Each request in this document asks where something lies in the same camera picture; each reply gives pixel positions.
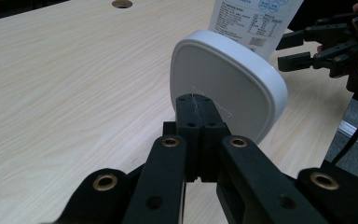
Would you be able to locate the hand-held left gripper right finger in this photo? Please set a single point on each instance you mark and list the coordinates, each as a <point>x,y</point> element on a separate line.
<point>211,130</point>

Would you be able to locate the clear pitcher with grey lid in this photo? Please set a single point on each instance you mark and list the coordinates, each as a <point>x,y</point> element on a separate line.
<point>223,71</point>

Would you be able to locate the white and blue refill pouch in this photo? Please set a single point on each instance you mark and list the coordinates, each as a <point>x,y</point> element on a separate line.
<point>248,18</point>

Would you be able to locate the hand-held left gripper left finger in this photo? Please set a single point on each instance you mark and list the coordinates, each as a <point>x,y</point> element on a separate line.
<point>188,115</point>

